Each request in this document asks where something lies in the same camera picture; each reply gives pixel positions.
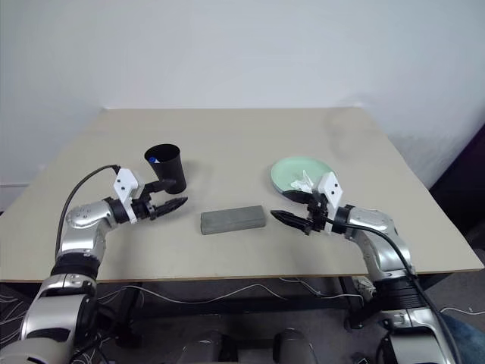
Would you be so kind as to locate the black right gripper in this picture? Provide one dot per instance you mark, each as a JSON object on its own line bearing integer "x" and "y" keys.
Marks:
{"x": 316, "y": 218}

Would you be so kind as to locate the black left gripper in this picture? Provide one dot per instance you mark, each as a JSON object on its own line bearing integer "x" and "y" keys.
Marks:
{"x": 144, "y": 206}

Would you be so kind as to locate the white tissue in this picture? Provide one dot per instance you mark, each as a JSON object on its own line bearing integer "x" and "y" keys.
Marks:
{"x": 303, "y": 182}

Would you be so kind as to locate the black plastic cup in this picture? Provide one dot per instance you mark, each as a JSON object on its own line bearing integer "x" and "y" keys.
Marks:
{"x": 170, "y": 167}

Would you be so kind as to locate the white marker with blue cap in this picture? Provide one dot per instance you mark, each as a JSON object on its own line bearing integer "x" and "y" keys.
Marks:
{"x": 153, "y": 160}

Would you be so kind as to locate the pale green round plate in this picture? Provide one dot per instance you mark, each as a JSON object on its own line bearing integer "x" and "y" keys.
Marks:
{"x": 291, "y": 170}

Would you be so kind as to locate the grey translucent glasses case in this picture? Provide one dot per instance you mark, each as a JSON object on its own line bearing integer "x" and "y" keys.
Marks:
{"x": 233, "y": 220}

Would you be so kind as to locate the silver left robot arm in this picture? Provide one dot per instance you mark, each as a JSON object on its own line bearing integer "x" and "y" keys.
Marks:
{"x": 81, "y": 235}

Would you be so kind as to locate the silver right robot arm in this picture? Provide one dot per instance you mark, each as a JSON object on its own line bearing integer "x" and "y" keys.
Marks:
{"x": 382, "y": 242}

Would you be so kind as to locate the dark rounded shape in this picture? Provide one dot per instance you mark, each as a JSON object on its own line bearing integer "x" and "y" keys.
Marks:
{"x": 295, "y": 347}
{"x": 208, "y": 347}

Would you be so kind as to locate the blue cloth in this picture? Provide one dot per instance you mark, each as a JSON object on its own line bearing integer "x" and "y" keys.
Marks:
{"x": 468, "y": 337}

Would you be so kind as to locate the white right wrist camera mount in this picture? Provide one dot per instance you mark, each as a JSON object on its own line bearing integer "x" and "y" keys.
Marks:
{"x": 330, "y": 187}

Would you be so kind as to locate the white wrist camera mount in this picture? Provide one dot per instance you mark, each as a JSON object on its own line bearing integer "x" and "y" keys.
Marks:
{"x": 125, "y": 186}
{"x": 330, "y": 187}

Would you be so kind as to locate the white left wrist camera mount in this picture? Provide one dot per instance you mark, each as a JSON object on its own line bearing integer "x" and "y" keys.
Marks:
{"x": 125, "y": 186}

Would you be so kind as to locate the black metal table frame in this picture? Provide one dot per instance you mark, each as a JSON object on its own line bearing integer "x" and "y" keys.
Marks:
{"x": 227, "y": 307}

